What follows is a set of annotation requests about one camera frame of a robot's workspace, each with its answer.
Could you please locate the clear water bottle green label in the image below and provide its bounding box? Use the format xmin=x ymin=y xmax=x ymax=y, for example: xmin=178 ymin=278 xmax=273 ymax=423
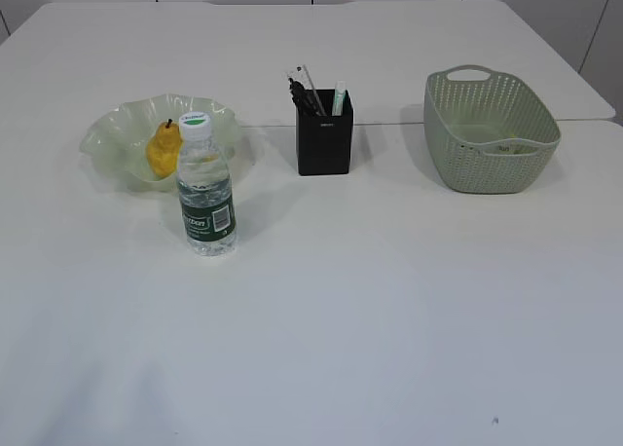
xmin=176 ymin=112 xmax=237 ymax=256

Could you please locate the black pen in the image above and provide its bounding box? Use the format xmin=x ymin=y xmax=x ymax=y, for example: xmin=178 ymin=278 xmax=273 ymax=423
xmin=295 ymin=89 xmax=324 ymax=117
xmin=288 ymin=77 xmax=306 ymax=93
xmin=291 ymin=91 xmax=321 ymax=117

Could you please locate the teal utility knife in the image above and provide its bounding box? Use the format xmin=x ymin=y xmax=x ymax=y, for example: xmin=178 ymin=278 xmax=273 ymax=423
xmin=332 ymin=81 xmax=347 ymax=117

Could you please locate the clear plastic ruler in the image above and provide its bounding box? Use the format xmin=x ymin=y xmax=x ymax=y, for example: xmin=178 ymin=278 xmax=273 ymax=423
xmin=286 ymin=64 xmax=326 ymax=117

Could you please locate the yellow pear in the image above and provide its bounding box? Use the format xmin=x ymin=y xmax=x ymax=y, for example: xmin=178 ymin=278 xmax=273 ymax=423
xmin=145 ymin=119 xmax=182 ymax=178

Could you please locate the black square pen holder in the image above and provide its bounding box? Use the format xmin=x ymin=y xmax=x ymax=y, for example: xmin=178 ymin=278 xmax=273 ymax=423
xmin=296 ymin=89 xmax=354 ymax=176

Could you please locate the green plastic woven basket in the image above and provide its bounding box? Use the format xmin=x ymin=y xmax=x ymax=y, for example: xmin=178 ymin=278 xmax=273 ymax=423
xmin=423 ymin=65 xmax=561 ymax=195

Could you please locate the pale green wavy glass plate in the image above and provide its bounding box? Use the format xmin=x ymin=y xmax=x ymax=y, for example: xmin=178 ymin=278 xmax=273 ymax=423
xmin=80 ymin=93 xmax=252 ymax=193

